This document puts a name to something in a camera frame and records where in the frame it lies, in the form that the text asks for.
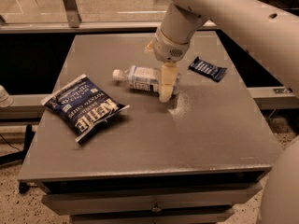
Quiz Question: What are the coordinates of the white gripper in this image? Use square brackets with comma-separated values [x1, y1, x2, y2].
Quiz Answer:
[144, 27, 190, 103]

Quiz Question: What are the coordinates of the clear plastic water bottle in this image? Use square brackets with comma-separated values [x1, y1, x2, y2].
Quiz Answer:
[112, 65, 179, 95]

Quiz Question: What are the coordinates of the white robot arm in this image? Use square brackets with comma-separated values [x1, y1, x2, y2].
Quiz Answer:
[147, 0, 299, 224]

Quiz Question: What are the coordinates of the blue candy bar wrapper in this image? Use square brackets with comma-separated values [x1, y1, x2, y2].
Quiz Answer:
[189, 57, 226, 82]

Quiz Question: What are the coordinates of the blue potato chips bag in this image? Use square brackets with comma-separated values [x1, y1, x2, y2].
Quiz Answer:
[41, 74, 129, 144]

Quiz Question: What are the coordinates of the grey drawer cabinet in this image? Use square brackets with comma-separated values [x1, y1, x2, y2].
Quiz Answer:
[19, 31, 281, 224]

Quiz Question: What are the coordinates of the white object at left edge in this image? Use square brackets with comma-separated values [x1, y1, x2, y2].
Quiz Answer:
[0, 85, 13, 107]

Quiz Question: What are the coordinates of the black stand base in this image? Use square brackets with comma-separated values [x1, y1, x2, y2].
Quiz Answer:
[0, 124, 35, 194]

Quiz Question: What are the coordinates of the left metal railing post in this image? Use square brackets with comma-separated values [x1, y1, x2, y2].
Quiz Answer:
[63, 0, 81, 28]

